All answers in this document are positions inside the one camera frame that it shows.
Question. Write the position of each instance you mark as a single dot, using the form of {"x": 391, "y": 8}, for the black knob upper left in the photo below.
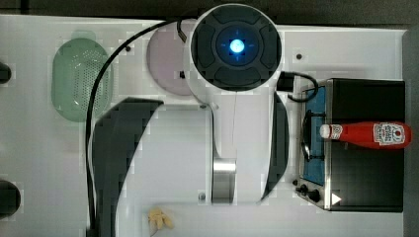
{"x": 5, "y": 73}

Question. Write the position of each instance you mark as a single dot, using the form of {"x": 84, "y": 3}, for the red ketchup bottle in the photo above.
{"x": 370, "y": 134}

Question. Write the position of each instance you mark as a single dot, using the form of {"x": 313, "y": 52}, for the black knob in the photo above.
{"x": 10, "y": 199}
{"x": 5, "y": 73}

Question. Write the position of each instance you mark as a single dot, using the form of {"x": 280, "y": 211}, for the yellow banana peel toy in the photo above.
{"x": 158, "y": 220}

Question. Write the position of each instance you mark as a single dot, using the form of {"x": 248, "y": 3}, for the black knob lower left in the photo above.
{"x": 10, "y": 199}

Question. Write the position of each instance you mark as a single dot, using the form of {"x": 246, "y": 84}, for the green perforated colander basket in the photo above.
{"x": 75, "y": 68}

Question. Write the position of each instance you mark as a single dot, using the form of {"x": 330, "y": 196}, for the lilac round plate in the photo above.
{"x": 164, "y": 58}

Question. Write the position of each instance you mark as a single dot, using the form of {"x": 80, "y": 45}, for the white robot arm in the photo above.
{"x": 227, "y": 145}

